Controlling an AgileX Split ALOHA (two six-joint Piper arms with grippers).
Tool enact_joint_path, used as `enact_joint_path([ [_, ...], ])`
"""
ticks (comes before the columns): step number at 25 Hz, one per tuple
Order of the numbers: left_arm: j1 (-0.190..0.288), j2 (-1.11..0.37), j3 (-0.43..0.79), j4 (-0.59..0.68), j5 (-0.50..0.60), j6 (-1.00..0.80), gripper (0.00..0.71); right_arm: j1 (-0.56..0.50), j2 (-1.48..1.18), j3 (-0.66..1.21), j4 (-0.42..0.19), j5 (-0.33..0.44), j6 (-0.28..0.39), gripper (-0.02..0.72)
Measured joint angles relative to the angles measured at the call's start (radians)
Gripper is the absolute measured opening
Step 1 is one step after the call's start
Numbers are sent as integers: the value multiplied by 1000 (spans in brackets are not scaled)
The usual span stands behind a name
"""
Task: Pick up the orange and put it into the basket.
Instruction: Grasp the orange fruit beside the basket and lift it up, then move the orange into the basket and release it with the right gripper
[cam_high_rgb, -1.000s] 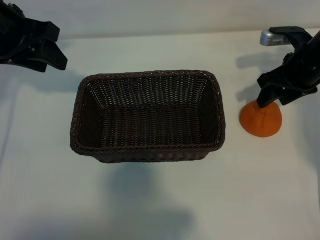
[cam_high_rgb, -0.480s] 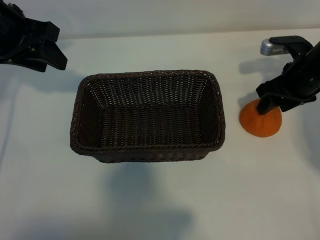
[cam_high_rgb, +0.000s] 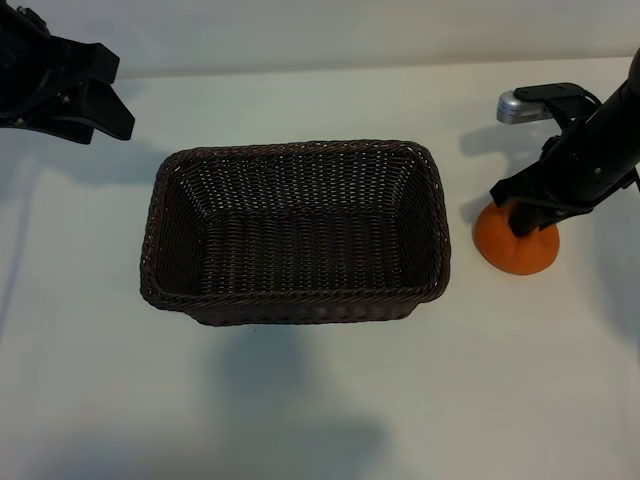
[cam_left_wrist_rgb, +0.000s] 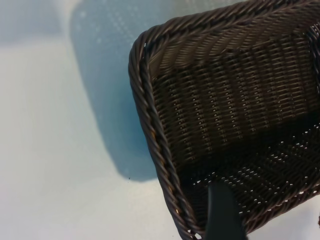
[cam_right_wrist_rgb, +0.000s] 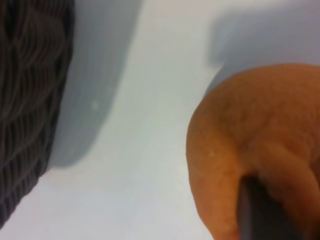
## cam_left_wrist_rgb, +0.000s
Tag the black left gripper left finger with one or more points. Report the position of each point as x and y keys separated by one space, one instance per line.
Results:
x=225 y=215

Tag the dark brown woven basket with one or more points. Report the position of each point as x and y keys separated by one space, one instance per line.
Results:
x=237 y=87

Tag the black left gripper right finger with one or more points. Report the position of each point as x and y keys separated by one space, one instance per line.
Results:
x=318 y=218

